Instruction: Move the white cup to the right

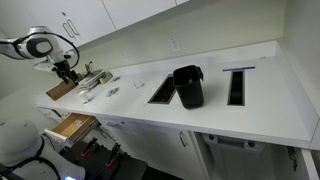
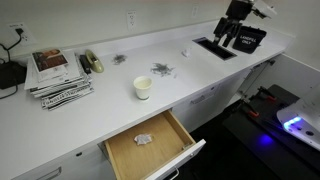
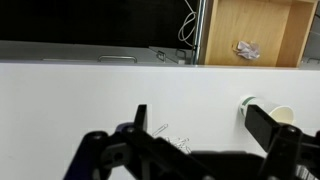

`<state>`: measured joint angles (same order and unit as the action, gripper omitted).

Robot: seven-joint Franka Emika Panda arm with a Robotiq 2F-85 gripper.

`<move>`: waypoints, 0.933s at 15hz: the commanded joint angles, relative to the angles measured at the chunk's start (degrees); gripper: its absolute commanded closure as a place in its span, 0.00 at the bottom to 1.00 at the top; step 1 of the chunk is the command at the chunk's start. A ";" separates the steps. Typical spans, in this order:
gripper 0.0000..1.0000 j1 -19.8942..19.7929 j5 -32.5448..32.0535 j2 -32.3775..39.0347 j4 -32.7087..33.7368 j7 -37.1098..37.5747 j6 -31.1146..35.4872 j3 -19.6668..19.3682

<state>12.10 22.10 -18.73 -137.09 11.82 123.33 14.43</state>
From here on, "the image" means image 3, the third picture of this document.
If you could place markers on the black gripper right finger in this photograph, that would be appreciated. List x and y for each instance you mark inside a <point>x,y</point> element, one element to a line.
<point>261,125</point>

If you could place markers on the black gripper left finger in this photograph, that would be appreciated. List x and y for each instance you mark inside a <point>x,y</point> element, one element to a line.
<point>141,116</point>

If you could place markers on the white paper cup green band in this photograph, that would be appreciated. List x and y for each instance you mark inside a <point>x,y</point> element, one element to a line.
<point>283,115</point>

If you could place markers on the pile of metal paper clips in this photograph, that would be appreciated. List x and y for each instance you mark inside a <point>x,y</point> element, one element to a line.
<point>178,141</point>

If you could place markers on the crumpled white paper wad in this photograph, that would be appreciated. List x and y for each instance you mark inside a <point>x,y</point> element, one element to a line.
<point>247,50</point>

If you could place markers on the open wooden drawer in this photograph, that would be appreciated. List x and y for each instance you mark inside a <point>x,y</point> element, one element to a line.
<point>248,26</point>

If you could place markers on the vertical metal pole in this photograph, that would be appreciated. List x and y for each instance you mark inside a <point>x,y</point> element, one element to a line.
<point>199,30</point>

